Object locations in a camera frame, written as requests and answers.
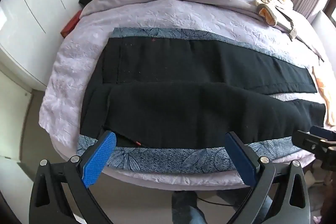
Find white low cabinet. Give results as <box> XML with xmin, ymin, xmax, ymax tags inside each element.
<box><xmin>0</xmin><ymin>61</ymin><xmax>35</xmax><ymax>161</ymax></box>

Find red-brown box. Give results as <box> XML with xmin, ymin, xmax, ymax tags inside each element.
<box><xmin>60</xmin><ymin>10</ymin><xmax>84</xmax><ymax>38</ymax></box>

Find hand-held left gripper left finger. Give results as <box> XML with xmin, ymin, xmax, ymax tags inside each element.
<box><xmin>29</xmin><ymin>130</ymin><xmax>117</xmax><ymax>224</ymax></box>

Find lilac embossed bedspread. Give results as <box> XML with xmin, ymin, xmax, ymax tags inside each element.
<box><xmin>39</xmin><ymin>0</ymin><xmax>336</xmax><ymax>191</ymax></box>

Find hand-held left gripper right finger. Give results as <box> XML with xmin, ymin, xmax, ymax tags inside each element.
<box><xmin>224</xmin><ymin>131</ymin><xmax>311</xmax><ymax>224</ymax></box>

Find orange patterned cloth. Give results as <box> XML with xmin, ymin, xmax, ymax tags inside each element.
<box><xmin>312</xmin><ymin>67</ymin><xmax>336</xmax><ymax>127</ymax></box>

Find black pants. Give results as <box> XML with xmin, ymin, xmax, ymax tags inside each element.
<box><xmin>80</xmin><ymin>38</ymin><xmax>326</xmax><ymax>150</ymax></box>

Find blue-grey floral fleece cloth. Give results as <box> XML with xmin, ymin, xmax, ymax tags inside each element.
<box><xmin>76</xmin><ymin>27</ymin><xmax>316</xmax><ymax>170</ymax></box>

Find black cable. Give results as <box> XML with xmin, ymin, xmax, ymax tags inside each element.
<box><xmin>196</xmin><ymin>195</ymin><xmax>238</xmax><ymax>207</ymax></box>

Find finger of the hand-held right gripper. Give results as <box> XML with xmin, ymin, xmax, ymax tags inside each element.
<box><xmin>309</xmin><ymin>126</ymin><xmax>336</xmax><ymax>141</ymax></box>
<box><xmin>292</xmin><ymin>129</ymin><xmax>329</xmax><ymax>154</ymax></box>

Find person's left leg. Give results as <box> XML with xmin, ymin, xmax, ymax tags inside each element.
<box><xmin>171</xmin><ymin>191</ymin><xmax>208</xmax><ymax>224</ymax></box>

